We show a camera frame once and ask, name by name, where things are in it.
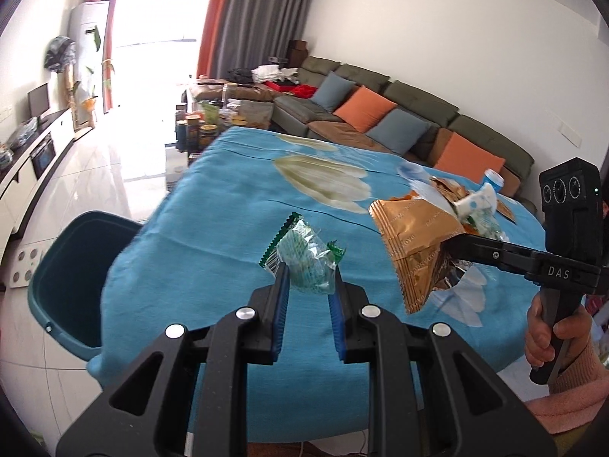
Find red cloth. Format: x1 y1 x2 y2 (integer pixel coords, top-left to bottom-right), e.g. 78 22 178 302
264 81 317 101

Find white panel with round holes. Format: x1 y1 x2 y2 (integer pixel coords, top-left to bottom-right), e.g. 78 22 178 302
7 248 46 289

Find green clear plastic wrapper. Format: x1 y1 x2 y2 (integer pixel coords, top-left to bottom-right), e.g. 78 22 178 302
259 213 347 294

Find orange cushion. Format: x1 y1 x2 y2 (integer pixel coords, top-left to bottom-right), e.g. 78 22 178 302
333 86 398 133
434 132 506 184

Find person's right hand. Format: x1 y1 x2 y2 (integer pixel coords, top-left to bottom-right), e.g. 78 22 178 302
525 290 595 372

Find white standing air conditioner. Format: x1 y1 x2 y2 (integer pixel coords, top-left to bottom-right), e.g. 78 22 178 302
69 1 109 129

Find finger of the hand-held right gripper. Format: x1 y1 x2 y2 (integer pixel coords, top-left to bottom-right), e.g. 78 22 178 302
440 234 540 272

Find teal plastic trash bin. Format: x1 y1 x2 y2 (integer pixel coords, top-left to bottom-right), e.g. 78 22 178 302
27 210 143 361

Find blue floral blanket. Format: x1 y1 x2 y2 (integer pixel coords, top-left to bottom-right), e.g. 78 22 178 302
86 126 548 443

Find green potted plant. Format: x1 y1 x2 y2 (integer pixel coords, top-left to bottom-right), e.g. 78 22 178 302
71 26 116 127

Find grey curtain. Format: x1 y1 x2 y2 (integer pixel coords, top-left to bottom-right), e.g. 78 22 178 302
209 0 316 81

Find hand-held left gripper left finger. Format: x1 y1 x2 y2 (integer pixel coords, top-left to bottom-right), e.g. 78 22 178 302
56 262 291 457

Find dark hanging ornament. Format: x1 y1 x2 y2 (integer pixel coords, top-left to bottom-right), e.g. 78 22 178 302
44 35 77 74

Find orange curtain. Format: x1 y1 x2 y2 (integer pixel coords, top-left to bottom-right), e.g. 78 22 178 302
196 0 232 79

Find kraft paper snack bag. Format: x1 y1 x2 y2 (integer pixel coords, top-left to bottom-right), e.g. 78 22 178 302
238 100 272 129

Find large blue cushion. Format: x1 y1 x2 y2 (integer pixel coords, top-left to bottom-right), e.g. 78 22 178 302
366 108 431 155

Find white dotted wrapper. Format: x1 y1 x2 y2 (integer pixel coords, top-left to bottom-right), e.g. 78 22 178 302
452 185 498 222

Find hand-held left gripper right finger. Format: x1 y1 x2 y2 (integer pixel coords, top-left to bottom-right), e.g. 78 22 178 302
328 269 557 457

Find gold snack bag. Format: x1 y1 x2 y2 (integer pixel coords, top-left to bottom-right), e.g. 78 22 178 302
368 197 469 315

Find white TV cabinet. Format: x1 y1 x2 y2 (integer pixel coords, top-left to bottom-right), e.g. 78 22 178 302
0 107 79 258

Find white wall switch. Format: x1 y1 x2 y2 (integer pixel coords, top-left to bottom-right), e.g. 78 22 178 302
549 113 583 148

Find group of food jars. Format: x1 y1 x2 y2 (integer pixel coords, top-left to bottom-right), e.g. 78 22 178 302
175 112 220 152

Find small blue cushion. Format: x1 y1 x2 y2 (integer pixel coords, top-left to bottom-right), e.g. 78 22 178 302
311 72 357 112

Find person's right forearm pink sleeve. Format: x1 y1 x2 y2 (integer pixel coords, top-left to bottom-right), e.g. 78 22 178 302
523 333 609 434

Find crumpled gold wrapper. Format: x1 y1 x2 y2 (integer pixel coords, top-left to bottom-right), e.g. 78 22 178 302
428 176 472 203

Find white folded clothes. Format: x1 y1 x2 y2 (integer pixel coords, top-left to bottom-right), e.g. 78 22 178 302
252 63 298 84

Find green brown sectional sofa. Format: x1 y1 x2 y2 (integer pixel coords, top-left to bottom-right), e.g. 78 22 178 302
271 56 536 205

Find black monitor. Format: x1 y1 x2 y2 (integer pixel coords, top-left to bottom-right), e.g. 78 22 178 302
27 82 51 117

